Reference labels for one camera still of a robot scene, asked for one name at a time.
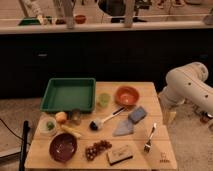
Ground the black cable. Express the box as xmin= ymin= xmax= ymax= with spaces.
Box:
xmin=0 ymin=118 xmax=24 ymax=141

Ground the bunch of dark grapes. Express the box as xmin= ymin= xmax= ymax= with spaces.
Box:
xmin=85 ymin=140 xmax=112 ymax=161

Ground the black and tan eraser block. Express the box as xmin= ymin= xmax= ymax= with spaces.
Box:
xmin=107 ymin=145 xmax=133 ymax=165

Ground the orange bowl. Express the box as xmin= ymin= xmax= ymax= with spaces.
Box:
xmin=115 ymin=86 xmax=140 ymax=106

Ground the dish brush white handle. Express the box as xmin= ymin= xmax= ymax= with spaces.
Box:
xmin=89 ymin=107 xmax=125 ymax=131

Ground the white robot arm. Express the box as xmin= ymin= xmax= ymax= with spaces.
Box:
xmin=158 ymin=62 xmax=213 ymax=125

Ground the grey blue towel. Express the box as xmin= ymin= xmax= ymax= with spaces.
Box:
xmin=113 ymin=119 xmax=134 ymax=136

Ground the green plastic tray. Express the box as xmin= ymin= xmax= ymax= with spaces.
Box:
xmin=40 ymin=78 xmax=96 ymax=113

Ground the silver fork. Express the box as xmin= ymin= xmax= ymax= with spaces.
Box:
xmin=144 ymin=123 xmax=157 ymax=153

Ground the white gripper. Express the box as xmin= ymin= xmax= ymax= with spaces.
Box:
xmin=158 ymin=88 xmax=185 ymax=125

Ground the purple bowl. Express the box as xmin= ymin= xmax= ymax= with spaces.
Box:
xmin=49 ymin=133 xmax=77 ymax=163

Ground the yellow banana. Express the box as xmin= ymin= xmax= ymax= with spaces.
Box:
xmin=61 ymin=125 xmax=82 ymax=138

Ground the background green tray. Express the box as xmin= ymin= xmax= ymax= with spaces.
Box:
xmin=19 ymin=17 xmax=40 ymax=26

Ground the black stand post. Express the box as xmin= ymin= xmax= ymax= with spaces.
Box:
xmin=19 ymin=121 xmax=30 ymax=171

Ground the orange peach fruit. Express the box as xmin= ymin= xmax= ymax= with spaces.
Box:
xmin=55 ymin=112 xmax=67 ymax=124

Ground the background red bowl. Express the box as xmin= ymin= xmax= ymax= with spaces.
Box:
xmin=75 ymin=15 xmax=86 ymax=24

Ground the green cup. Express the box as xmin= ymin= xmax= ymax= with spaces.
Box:
xmin=98 ymin=93 xmax=110 ymax=108

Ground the clear container with green item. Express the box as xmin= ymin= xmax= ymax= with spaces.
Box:
xmin=38 ymin=117 xmax=57 ymax=136

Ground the small metal can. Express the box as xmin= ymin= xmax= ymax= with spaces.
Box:
xmin=71 ymin=109 xmax=81 ymax=125

